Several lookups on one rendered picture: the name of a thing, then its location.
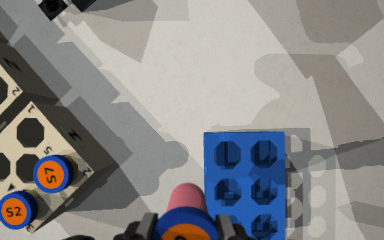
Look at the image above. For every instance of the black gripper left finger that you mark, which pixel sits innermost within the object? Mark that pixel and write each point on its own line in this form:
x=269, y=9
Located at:
x=143, y=232

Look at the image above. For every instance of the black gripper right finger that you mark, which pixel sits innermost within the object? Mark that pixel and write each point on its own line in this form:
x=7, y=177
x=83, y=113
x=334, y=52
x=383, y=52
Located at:
x=226, y=229

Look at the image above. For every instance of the blue tube rack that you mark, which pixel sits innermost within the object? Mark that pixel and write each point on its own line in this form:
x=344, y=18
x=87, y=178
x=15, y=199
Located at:
x=239, y=165

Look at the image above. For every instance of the grey sloped button desk with green done key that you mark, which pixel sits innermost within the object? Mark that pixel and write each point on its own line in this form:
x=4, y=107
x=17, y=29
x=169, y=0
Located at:
x=55, y=7

